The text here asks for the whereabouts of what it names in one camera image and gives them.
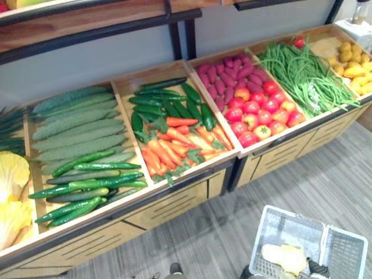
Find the green long beans bundle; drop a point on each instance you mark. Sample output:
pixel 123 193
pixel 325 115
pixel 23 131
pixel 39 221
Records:
pixel 302 75

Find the grey plastic shopping basket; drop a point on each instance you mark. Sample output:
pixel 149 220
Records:
pixel 290 229

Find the dark robot left foot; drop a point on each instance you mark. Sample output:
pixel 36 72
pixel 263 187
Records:
pixel 175 268

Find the wooden upper shelf board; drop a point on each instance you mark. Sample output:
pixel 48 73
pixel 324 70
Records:
pixel 203 4
pixel 87 26

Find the orange carrot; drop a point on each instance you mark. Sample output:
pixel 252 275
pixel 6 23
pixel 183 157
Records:
pixel 178 135
pixel 152 164
pixel 183 129
pixel 205 134
pixel 200 142
pixel 180 148
pixel 222 136
pixel 160 152
pixel 171 152
pixel 180 121
pixel 212 155

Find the pale yellow napa cabbage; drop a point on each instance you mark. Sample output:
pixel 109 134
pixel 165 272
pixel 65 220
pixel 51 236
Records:
pixel 11 174
pixel 14 221
pixel 284 257

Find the white box appliance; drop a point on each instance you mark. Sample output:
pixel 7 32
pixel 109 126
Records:
pixel 360 35

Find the light green bitter gourd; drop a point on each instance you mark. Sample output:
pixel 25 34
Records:
pixel 87 109
pixel 81 102
pixel 116 157
pixel 81 148
pixel 96 125
pixel 69 97
pixel 81 136
pixel 72 122

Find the dark green cucumber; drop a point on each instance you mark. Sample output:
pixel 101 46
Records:
pixel 170 109
pixel 149 110
pixel 171 98
pixel 136 122
pixel 191 93
pixel 207 117
pixel 181 109
pixel 165 82
pixel 145 101
pixel 157 92
pixel 194 110

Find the clear jar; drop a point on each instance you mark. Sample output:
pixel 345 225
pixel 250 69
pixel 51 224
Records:
pixel 360 13

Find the purple sweet potato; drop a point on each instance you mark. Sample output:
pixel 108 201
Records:
pixel 204 80
pixel 236 68
pixel 204 68
pixel 245 71
pixel 229 95
pixel 245 59
pixel 220 103
pixel 255 79
pixel 219 68
pixel 220 87
pixel 228 79
pixel 254 87
pixel 228 62
pixel 212 75
pixel 260 74
pixel 240 85
pixel 212 92

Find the dark green scallion bunch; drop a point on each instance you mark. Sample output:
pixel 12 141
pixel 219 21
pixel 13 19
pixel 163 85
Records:
pixel 11 125

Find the yellow brown potato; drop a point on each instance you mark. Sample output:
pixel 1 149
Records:
pixel 346 57
pixel 346 47
pixel 332 61
pixel 338 69
pixel 365 58
pixel 353 64
pixel 356 49

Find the wooden vegetable display stand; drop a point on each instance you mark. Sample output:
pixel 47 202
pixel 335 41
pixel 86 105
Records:
pixel 174 203
pixel 279 157

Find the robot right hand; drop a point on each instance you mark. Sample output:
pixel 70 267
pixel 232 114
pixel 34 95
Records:
pixel 319 270

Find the yellow mango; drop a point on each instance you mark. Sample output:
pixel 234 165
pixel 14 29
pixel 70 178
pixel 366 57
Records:
pixel 360 80
pixel 355 86
pixel 366 88
pixel 367 67
pixel 354 72

